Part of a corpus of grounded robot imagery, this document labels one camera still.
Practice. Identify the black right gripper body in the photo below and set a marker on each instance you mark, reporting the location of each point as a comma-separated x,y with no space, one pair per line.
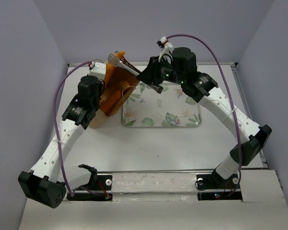
167,72

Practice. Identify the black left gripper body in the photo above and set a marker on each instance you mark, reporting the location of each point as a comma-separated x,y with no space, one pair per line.
96,104

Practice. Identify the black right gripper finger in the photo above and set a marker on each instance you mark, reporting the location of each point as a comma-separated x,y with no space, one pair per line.
151,70
154,83

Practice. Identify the brown paper bag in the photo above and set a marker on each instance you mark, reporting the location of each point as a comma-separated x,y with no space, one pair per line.
113,75

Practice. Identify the metal tongs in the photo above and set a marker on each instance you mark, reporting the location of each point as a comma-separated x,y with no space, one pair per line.
116,62

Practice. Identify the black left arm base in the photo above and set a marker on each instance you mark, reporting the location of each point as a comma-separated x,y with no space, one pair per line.
97,187

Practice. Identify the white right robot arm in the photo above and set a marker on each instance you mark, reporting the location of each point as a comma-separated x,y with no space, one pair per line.
251,136

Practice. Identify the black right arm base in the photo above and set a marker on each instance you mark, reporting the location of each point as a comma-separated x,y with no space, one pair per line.
212,187

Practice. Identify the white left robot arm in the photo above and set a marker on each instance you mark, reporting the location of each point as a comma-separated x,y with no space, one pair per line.
45,182

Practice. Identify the floral leaf-print tray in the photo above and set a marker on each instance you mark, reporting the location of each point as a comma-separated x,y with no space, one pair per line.
171,108

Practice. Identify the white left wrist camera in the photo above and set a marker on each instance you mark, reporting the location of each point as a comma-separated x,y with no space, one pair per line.
98,70

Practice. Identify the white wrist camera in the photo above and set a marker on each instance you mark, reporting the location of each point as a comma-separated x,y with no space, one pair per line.
98,70
166,47

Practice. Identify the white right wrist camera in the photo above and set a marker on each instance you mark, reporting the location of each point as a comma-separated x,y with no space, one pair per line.
166,47

